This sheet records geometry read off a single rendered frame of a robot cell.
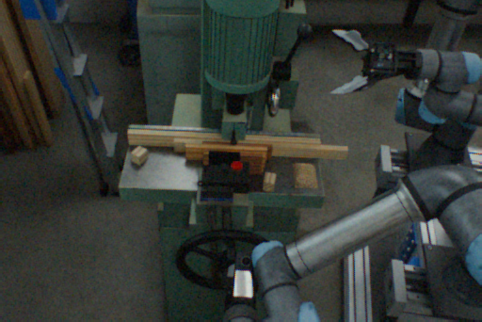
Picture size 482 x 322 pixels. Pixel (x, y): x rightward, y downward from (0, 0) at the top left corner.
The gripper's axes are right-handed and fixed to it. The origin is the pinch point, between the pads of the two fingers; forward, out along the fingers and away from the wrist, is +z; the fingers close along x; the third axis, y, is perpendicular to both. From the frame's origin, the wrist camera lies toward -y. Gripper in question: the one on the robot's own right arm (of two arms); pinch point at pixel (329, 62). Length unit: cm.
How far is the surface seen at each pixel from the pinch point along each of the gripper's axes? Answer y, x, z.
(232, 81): -6.8, 4.5, 23.1
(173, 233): -43, 47, 39
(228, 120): -21.8, 12.5, 23.5
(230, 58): -1.5, 0.2, 23.9
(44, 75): -154, -24, 127
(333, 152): -34.6, 19.5, -10.1
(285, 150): -34.4, 19.4, 5.0
